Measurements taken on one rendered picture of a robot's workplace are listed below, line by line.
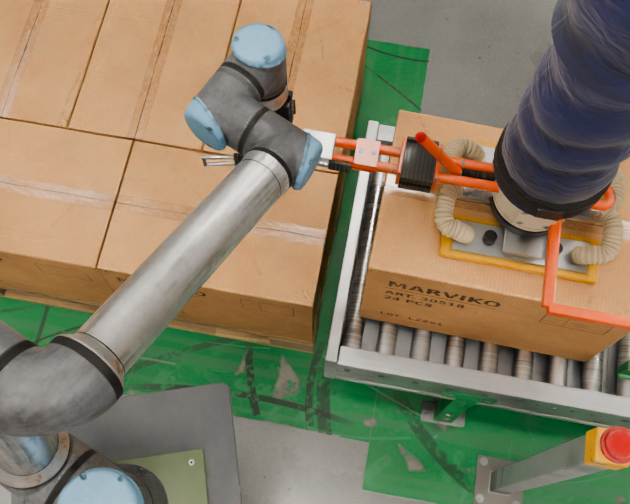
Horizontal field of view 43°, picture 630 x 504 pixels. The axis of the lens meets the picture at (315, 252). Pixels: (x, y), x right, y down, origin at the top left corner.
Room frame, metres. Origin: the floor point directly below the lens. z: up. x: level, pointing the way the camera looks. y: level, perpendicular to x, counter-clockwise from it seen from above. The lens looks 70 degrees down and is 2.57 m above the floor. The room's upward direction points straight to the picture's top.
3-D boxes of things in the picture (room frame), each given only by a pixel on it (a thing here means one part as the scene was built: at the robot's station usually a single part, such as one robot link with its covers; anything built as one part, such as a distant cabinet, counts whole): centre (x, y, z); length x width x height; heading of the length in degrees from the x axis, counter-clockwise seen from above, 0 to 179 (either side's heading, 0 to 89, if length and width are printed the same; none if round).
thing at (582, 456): (0.18, -0.58, 0.50); 0.07 x 0.07 x 1.00; 80
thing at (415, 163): (0.74, -0.22, 1.08); 0.10 x 0.08 x 0.06; 169
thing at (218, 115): (0.69, 0.15, 1.39); 0.12 x 0.12 x 0.09; 57
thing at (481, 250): (0.61, -0.44, 0.97); 0.34 x 0.10 x 0.05; 79
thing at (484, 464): (0.18, -0.58, 0.01); 0.15 x 0.15 x 0.03; 80
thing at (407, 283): (0.70, -0.45, 0.75); 0.60 x 0.40 x 0.40; 79
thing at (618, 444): (0.18, -0.58, 1.02); 0.07 x 0.07 x 0.04
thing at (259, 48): (0.79, 0.10, 1.39); 0.10 x 0.09 x 0.12; 147
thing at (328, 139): (0.78, 0.00, 1.07); 0.07 x 0.07 x 0.04; 79
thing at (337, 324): (0.77, -0.10, 0.58); 0.70 x 0.03 x 0.06; 170
